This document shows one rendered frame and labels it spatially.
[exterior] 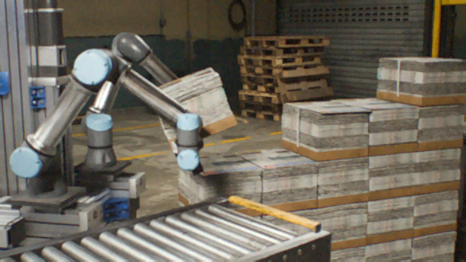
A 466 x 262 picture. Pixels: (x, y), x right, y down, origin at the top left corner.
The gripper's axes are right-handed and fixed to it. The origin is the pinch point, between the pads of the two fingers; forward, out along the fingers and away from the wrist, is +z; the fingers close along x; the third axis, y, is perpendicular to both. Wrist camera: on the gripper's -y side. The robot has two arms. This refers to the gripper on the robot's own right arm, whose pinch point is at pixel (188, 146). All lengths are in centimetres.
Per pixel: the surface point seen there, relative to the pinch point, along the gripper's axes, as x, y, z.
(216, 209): -2.3, -20.4, -26.7
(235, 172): -13.9, -21.7, 16.7
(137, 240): 23, -11, -56
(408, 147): -100, -51, 44
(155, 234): 18, -13, -52
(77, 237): 40, -3, -54
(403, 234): -83, -93, 44
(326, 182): -53, -47, 31
